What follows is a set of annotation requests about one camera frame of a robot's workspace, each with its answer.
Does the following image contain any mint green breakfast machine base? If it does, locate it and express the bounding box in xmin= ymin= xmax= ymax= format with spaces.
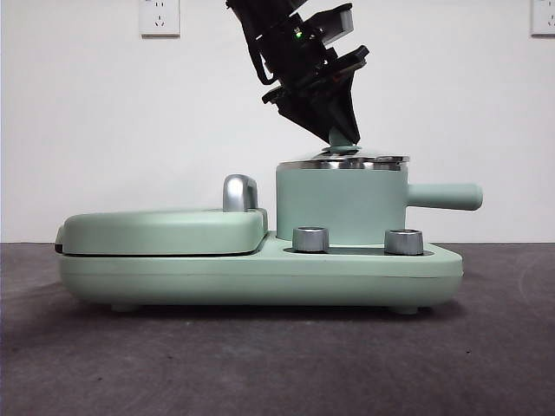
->
xmin=55 ymin=229 xmax=464 ymax=315

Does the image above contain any glass pot lid green knob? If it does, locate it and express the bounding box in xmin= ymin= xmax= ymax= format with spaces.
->
xmin=277 ymin=129 xmax=412 ymax=172

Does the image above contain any silver control knob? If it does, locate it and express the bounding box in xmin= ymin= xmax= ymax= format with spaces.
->
xmin=292 ymin=225 xmax=330 ymax=253
xmin=383 ymin=228 xmax=424 ymax=256

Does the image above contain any mint green pot with handle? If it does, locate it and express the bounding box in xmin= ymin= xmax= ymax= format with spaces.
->
xmin=274 ymin=166 xmax=483 ymax=246

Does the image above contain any white wall socket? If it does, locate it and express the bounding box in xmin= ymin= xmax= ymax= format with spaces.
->
xmin=139 ymin=0 xmax=181 ymax=37
xmin=530 ymin=0 xmax=555 ymax=37

